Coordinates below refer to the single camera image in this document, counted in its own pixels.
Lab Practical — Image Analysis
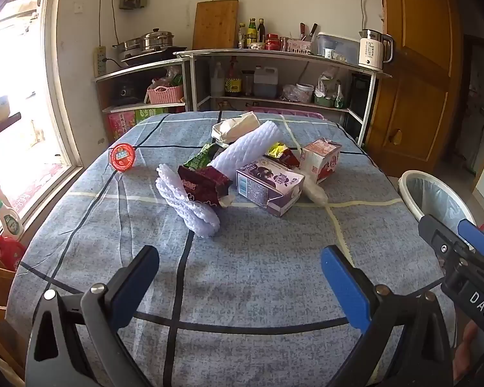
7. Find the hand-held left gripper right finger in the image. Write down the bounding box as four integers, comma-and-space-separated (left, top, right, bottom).
320, 245, 454, 387

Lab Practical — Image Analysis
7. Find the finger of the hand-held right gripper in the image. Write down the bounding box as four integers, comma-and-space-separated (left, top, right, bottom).
458, 218, 484, 259
418, 214, 476, 269

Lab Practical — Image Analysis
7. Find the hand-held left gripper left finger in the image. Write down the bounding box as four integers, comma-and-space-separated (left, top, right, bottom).
24, 245, 160, 387

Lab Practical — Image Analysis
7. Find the white trash bin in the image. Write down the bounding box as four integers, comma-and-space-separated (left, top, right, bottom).
398, 169, 479, 226

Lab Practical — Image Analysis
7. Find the yellow snack wrapper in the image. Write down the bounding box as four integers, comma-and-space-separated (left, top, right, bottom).
265, 142, 301, 169

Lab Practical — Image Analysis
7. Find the long white foam net sleeve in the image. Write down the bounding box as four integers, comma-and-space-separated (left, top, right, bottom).
210, 125, 281, 170

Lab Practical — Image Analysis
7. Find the beige paper bag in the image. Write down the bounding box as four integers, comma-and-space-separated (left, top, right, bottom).
211, 112, 261, 144

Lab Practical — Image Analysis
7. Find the person's right hand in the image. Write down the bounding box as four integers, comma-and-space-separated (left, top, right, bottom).
454, 322, 480, 380

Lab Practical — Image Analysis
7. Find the blue bin liner bag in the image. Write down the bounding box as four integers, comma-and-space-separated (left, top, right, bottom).
410, 176, 470, 220

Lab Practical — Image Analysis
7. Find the crumpled white foam net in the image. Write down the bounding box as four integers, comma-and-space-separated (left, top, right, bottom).
155, 163, 221, 238

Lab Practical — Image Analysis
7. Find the white plastic wrapper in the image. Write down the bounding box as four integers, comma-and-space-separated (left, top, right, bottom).
302, 179, 329, 206

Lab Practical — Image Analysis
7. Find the blue checked tablecloth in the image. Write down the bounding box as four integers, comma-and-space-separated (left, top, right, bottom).
6, 111, 458, 387

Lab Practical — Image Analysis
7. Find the dark red snack wrapper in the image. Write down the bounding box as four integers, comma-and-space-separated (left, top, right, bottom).
177, 164, 233, 208

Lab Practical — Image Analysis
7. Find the red jelly cup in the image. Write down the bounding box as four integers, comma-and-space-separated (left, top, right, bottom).
108, 144, 137, 171

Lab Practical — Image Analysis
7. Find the red bag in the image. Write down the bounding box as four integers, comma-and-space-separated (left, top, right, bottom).
0, 235, 27, 271

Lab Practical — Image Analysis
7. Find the purple milk carton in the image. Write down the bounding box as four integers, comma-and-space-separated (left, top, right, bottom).
236, 158, 306, 217

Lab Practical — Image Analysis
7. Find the red and white milk carton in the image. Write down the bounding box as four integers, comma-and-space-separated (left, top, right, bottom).
299, 139, 343, 184

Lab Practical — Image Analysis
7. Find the green snack packet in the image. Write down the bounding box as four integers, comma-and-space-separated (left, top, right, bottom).
183, 143, 222, 171

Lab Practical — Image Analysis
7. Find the white dressing bottle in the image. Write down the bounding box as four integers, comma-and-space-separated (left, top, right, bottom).
0, 198, 25, 240

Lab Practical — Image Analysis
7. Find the pink carton box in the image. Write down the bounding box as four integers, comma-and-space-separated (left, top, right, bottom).
107, 112, 138, 138

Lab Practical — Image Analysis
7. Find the green carton box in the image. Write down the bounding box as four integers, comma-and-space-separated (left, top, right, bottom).
135, 107, 170, 124

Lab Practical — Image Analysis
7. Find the wooden door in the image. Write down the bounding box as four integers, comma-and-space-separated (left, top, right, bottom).
365, 0, 464, 178

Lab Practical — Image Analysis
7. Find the pink lidded storage box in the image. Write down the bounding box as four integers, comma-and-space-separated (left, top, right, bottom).
246, 107, 323, 120

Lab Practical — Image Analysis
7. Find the pink woven basket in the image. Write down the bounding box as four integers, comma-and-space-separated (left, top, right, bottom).
146, 84, 185, 104

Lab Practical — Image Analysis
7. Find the black kitchen appliance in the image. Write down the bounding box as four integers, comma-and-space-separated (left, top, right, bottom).
112, 81, 142, 105

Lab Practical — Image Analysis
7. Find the white plastic tub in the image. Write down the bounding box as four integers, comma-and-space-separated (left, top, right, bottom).
295, 83, 315, 103

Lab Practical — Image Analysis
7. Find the white electric kettle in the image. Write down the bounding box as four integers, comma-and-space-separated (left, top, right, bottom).
358, 29, 395, 70

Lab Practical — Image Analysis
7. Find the small steel shelf unit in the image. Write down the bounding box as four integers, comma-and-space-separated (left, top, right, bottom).
93, 58, 192, 135

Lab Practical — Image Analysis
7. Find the white plastic bottle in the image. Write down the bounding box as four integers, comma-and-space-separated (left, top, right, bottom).
210, 62, 225, 97

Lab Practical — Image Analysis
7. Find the clear plastic storage box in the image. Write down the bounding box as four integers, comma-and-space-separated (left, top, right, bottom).
315, 32, 361, 64

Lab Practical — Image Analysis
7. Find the white jug with dark liquid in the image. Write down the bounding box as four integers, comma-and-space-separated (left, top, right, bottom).
253, 65, 279, 98

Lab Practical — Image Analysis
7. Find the yellow label sauce bottle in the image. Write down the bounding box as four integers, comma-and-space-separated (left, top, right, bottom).
225, 58, 243, 96

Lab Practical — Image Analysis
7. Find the beige power strip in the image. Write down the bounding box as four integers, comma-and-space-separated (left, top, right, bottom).
94, 46, 107, 77

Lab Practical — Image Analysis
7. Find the steel pan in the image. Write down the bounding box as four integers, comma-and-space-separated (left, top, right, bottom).
112, 37, 143, 60

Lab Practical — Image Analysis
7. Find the steel steamer pot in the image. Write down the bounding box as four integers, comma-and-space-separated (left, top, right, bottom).
140, 28, 176, 52

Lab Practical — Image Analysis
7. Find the pink knife holder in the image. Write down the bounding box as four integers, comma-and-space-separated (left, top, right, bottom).
286, 39, 312, 54

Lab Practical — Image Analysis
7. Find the large steel shelf unit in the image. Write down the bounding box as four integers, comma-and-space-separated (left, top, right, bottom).
173, 48, 392, 148

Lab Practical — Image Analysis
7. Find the wooden cutting board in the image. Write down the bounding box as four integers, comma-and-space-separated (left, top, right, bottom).
192, 0, 239, 50

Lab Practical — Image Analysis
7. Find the white window frame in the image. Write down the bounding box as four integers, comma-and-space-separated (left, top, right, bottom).
0, 0, 85, 243

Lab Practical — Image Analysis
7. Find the black wall cable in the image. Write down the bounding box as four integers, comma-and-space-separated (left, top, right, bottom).
98, 0, 106, 47

